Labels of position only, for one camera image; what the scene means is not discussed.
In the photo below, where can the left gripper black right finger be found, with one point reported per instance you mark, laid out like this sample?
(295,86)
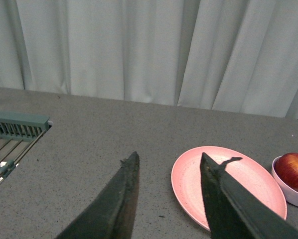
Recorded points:
(232,212)

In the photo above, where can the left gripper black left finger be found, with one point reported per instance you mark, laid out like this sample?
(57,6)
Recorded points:
(112,214)

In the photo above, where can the red apple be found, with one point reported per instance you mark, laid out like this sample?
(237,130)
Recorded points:
(286,167)

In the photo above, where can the pink plate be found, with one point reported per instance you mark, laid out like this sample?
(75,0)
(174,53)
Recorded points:
(186,181)

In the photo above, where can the pink bowl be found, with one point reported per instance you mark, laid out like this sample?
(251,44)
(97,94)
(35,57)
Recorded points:
(291,195)

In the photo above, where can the green dish rack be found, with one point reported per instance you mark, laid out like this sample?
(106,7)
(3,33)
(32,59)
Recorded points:
(18,134)

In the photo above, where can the white curtain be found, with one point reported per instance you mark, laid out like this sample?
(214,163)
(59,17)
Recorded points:
(225,55)

